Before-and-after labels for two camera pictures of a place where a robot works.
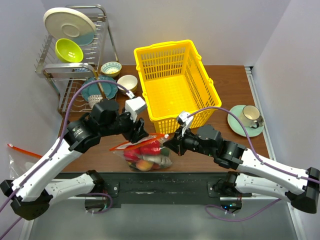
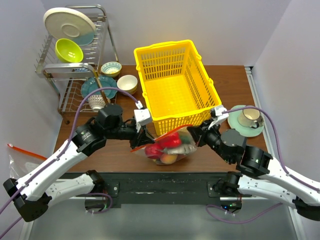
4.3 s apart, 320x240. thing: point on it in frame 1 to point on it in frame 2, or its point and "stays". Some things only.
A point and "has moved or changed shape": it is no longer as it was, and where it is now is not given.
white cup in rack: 94,99 stays
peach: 144,165 to 169,159
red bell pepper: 152,149 has moved or changed shape
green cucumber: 165,151 has moved or changed shape
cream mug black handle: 249,117 stays
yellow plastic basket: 174,83 stays
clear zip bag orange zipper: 147,154 has moved or changed shape
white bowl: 128,82 stays
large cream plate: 65,23 stays
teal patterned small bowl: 111,68 stays
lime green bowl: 68,51 stays
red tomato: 132,155 to 153,151
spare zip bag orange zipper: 23,151 stays
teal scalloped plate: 110,90 stays
